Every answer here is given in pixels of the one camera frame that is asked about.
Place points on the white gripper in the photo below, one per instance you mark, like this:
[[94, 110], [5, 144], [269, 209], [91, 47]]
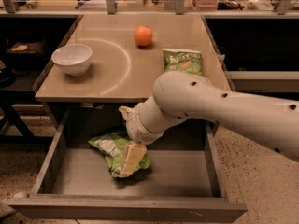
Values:
[[136, 127]]

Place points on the green rice chip bag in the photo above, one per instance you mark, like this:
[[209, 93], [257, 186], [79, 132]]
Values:
[[112, 146]]

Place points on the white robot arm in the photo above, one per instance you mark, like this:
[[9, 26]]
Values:
[[179, 96]]

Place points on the grey counter cabinet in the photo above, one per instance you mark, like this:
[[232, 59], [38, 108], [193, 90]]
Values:
[[121, 71]]

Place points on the open grey drawer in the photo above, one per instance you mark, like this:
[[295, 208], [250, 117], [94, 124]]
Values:
[[183, 183]]

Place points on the green jalapeno chip bag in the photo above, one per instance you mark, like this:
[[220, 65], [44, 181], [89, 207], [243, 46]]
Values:
[[184, 60]]

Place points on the white ceramic bowl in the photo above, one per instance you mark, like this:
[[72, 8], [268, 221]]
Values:
[[73, 59]]

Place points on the orange fruit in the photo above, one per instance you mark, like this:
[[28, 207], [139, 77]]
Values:
[[143, 36]]

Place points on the dark side table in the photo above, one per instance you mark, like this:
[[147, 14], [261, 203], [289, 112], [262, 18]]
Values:
[[24, 63]]

